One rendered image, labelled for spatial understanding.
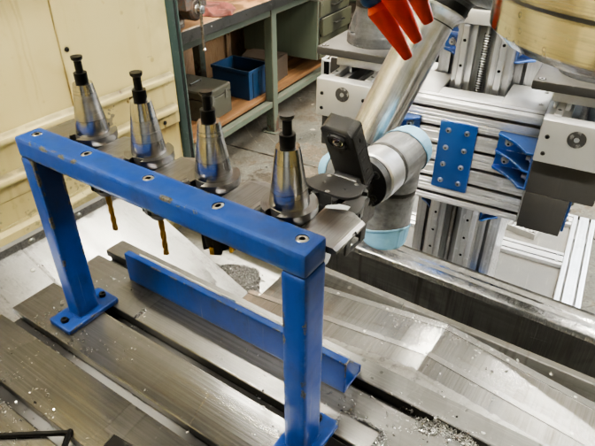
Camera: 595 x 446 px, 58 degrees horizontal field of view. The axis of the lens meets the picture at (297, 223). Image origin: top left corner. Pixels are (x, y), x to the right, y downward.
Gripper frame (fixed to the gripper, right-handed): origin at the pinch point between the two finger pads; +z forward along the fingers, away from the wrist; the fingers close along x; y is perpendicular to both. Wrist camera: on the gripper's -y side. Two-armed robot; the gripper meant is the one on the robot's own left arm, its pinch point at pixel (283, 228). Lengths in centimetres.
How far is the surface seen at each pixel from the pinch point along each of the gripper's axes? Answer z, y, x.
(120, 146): -1.0, -2.0, 27.6
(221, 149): -0.7, -6.6, 9.3
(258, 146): -213, 111, 170
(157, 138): -0.9, -5.1, 20.1
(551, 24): 19.9, -28.3, -25.1
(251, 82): -224, 74, 183
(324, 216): -1.8, -2.2, -4.0
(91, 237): -18, 36, 65
